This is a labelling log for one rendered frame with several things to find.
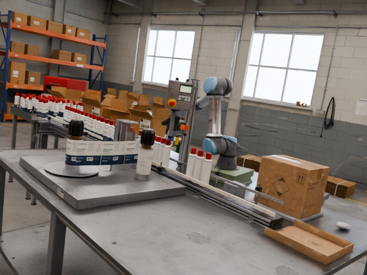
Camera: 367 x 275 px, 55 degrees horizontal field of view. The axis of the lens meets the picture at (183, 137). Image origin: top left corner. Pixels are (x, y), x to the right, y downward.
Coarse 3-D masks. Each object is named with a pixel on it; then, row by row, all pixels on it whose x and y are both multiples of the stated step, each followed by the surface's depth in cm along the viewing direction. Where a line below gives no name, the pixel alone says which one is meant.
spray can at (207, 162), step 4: (208, 156) 204; (204, 160) 205; (208, 160) 204; (204, 164) 205; (208, 164) 204; (204, 168) 205; (208, 168) 204; (204, 172) 205; (208, 172) 205; (204, 176) 205; (208, 176) 205; (200, 180) 207; (204, 180) 205; (208, 180) 206
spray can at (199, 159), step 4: (200, 152) 209; (200, 156) 209; (196, 160) 210; (200, 160) 209; (196, 164) 210; (200, 164) 209; (196, 168) 210; (200, 168) 210; (196, 172) 210; (200, 172) 210; (196, 176) 210; (200, 176) 211
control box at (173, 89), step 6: (168, 84) 236; (174, 84) 230; (186, 84) 231; (192, 84) 232; (168, 90) 231; (174, 90) 231; (192, 90) 232; (168, 96) 231; (174, 96) 232; (168, 102) 232; (180, 102) 233; (186, 102) 233; (168, 108) 233; (174, 108) 233; (180, 108) 233; (186, 108) 234
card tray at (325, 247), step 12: (288, 228) 174; (300, 228) 176; (312, 228) 171; (276, 240) 157; (288, 240) 152; (300, 240) 161; (312, 240) 163; (324, 240) 165; (336, 240) 163; (300, 252) 148; (312, 252) 144; (324, 252) 152; (336, 252) 145; (348, 252) 155; (324, 264) 141
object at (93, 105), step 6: (90, 96) 468; (96, 96) 477; (84, 102) 460; (90, 102) 450; (96, 102) 440; (102, 102) 485; (108, 102) 480; (90, 108) 457; (96, 108) 450; (102, 108) 444; (84, 114) 464; (96, 114) 451; (102, 114) 446; (108, 114) 452
